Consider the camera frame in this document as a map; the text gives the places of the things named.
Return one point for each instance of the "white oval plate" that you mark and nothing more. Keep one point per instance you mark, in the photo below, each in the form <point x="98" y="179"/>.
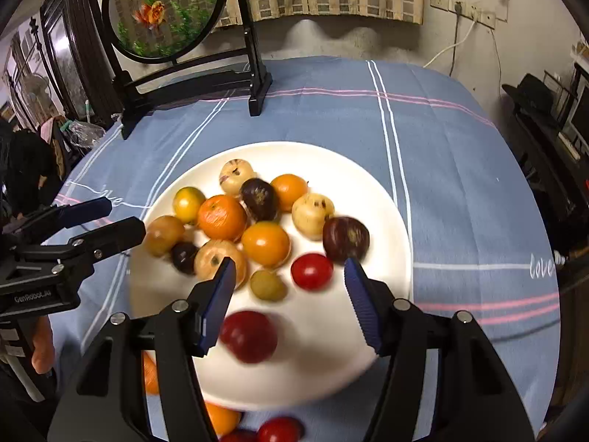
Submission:
<point x="322" y="331"/>

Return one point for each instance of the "yellow-green tomato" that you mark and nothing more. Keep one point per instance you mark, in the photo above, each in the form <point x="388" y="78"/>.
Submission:
<point x="188" y="205"/>

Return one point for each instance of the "dark framed picture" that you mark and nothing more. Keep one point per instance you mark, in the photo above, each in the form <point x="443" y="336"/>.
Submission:
<point x="62" y="46"/>

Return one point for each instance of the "red cherry tomato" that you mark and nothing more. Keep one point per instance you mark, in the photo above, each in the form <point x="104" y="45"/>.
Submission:
<point x="279" y="430"/>
<point x="312" y="271"/>

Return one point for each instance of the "tan round fruit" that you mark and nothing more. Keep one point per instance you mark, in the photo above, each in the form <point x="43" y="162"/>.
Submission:
<point x="235" y="176"/>
<point x="163" y="235"/>
<point x="209" y="258"/>

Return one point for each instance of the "black monitor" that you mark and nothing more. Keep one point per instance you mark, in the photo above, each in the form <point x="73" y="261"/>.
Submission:
<point x="582" y="110"/>

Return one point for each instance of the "dark clothes pile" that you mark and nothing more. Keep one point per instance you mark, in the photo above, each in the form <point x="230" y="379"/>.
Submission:
<point x="27" y="170"/>

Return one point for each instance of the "clear plastic bag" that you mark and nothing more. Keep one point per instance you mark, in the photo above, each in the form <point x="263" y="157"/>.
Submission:
<point x="87" y="131"/>

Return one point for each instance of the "yellow-green round fruit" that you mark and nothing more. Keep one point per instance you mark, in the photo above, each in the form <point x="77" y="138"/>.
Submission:
<point x="268" y="285"/>

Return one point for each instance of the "red plum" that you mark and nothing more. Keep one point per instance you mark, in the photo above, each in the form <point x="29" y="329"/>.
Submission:
<point x="251" y="337"/>
<point x="239" y="437"/>

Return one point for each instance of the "orange mandarin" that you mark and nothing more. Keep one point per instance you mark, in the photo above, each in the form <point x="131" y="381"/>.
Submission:
<point x="150" y="375"/>
<point x="222" y="218"/>

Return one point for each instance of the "small white object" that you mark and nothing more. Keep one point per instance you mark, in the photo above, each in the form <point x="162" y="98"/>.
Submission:
<point x="559" y="258"/>

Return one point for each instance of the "person's left hand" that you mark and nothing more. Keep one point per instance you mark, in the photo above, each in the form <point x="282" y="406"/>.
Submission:
<point x="43" y="350"/>

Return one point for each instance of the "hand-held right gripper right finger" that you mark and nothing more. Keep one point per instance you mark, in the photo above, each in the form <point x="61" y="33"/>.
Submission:
<point x="363" y="306"/>

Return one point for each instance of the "black hat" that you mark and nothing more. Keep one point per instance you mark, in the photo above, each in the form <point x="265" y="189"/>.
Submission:
<point x="531" y="92"/>

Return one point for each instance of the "blue striped tablecloth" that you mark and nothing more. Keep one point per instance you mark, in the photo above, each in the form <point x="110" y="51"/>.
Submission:
<point x="460" y="193"/>

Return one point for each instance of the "pink cloth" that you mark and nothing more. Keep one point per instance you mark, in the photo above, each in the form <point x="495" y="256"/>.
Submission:
<point x="49" y="129"/>

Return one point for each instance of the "black desk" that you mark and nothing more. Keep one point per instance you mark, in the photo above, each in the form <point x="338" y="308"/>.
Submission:
<point x="543" y="165"/>

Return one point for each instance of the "yellow-orange round fruit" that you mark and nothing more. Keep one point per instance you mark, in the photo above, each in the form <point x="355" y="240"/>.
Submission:
<point x="265" y="244"/>

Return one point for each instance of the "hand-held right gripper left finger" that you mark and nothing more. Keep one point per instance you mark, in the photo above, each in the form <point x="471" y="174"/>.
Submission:
<point x="215" y="306"/>

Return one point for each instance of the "smooth orange fruit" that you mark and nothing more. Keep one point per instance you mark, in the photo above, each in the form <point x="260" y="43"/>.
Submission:
<point x="223" y="419"/>

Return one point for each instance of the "electric fan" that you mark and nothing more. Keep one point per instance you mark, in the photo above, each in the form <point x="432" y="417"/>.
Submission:
<point x="36" y="94"/>

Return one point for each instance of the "small dark tomato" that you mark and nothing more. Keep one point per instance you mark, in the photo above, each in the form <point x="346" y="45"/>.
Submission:
<point x="184" y="258"/>

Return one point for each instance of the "small orange kumquat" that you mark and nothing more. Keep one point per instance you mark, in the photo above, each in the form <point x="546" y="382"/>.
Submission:
<point x="291" y="191"/>

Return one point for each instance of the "round embroidered screen black stand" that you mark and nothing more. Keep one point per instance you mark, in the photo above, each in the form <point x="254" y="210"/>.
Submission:
<point x="165" y="9"/>

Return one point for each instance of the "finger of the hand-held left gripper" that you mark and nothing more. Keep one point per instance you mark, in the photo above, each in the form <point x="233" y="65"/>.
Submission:
<point x="85" y="209"/>
<point x="115" y="237"/>

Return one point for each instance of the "dark purple fruit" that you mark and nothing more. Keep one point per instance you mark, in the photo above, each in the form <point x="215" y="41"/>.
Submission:
<point x="259" y="199"/>
<point x="346" y="238"/>

